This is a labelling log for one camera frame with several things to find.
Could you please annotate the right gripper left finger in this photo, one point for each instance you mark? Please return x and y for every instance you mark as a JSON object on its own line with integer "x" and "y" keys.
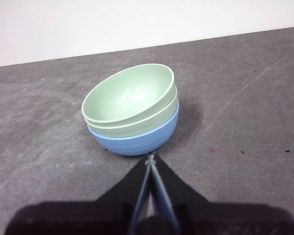
{"x": 125, "y": 200}

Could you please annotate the blue ribbed bowl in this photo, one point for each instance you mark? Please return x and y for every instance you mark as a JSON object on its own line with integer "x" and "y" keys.
{"x": 137, "y": 145}

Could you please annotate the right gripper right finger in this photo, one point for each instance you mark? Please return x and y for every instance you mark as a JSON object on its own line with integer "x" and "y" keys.
{"x": 178, "y": 200}

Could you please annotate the green ribbed bowl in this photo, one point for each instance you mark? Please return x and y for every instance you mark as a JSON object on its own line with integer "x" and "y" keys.
{"x": 127, "y": 98}
{"x": 161, "y": 115}

